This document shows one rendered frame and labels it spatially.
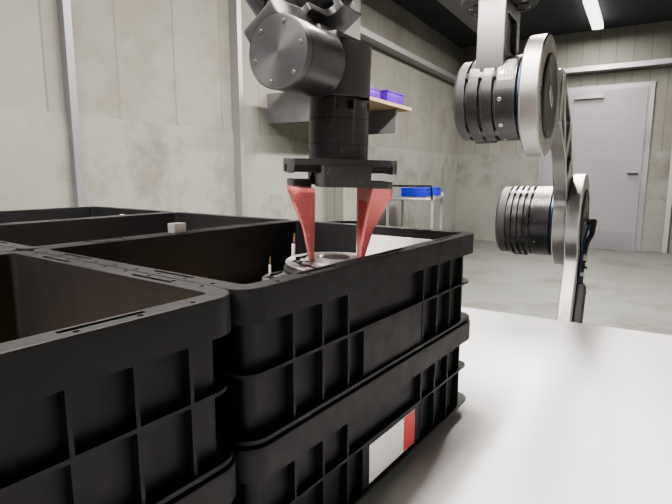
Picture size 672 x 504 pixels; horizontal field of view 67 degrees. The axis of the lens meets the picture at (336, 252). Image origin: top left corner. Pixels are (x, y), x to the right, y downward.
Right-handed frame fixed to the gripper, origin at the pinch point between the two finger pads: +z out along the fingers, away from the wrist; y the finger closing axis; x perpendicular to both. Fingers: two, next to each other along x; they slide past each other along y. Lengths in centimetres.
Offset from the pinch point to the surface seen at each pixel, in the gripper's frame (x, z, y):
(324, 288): -12.6, 0.4, -3.1
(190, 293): -17.0, -0.6, -12.3
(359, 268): -9.3, -0.3, 0.3
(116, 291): -10.9, 0.8, -18.2
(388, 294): -3.8, 3.5, 4.5
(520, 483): -8.0, 21.9, 17.6
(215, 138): 308, -22, -28
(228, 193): 315, 16, -20
